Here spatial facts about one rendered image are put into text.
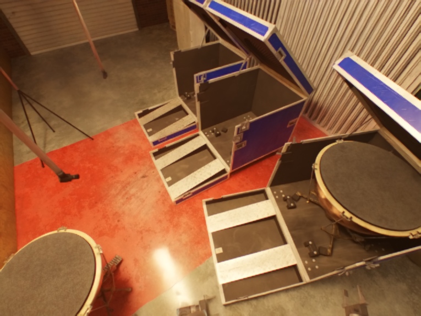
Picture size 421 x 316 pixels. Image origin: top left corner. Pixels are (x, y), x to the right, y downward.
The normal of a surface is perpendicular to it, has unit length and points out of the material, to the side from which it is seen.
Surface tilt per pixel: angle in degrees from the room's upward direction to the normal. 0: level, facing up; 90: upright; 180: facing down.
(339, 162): 0
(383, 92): 52
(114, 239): 0
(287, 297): 0
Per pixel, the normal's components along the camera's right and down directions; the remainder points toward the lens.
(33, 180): 0.00, -0.62
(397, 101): -0.77, -0.26
